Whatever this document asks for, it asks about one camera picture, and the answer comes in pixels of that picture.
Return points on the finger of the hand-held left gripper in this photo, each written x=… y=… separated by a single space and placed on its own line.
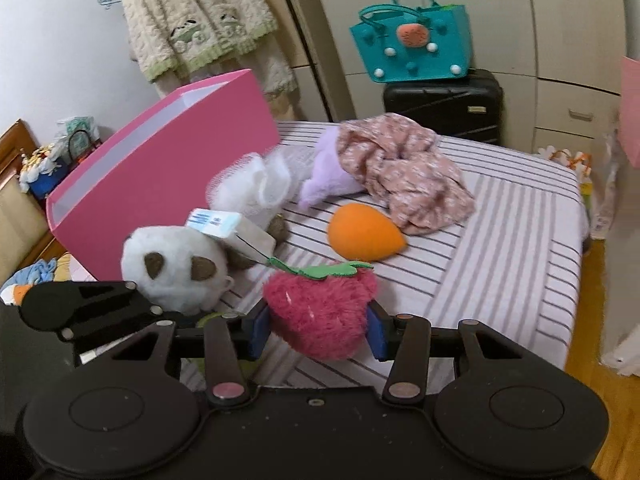
x=107 y=341
x=75 y=307

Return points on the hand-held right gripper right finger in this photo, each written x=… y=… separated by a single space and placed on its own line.
x=377 y=335

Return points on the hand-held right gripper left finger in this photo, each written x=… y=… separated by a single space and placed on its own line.
x=260 y=332

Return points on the pink strawberry plush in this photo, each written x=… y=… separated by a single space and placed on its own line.
x=320 y=310

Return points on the orange plush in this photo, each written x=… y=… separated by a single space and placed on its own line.
x=362 y=232

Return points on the white milk carton plush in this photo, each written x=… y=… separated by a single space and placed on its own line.
x=235 y=230

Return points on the white and brown panda plush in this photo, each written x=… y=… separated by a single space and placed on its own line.
x=175 y=255

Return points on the white mesh bath sponge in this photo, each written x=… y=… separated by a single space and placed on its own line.
x=255 y=185

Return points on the pink storage box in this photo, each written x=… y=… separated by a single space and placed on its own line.
x=165 y=170

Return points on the pink floral cloth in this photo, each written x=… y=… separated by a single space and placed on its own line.
x=410 y=170

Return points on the blue cloth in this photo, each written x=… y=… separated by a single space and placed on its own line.
x=35 y=275

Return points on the wooden headboard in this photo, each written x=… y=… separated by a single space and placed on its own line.
x=20 y=220

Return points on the striped bed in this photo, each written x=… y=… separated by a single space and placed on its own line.
x=475 y=270

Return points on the blue basket of toys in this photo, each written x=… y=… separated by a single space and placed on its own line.
x=42 y=170

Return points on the purple plush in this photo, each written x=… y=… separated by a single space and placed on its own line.
x=327 y=180

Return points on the clear plastic bag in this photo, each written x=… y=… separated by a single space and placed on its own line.
x=80 y=132

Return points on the black suitcase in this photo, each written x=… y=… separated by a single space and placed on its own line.
x=440 y=105

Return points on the flower print bag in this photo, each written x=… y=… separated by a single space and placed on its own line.
x=570 y=160

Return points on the white plastic bag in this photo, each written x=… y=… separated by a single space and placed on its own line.
x=607 y=195

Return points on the teal felt tote bag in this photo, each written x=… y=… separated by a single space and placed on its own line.
x=415 y=57

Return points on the cream fleece jacket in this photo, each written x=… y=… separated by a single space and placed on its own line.
x=200 y=5

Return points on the pink paper bag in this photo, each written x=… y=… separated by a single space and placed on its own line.
x=631 y=110

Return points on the cream wardrobe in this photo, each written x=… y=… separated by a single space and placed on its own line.
x=550 y=25

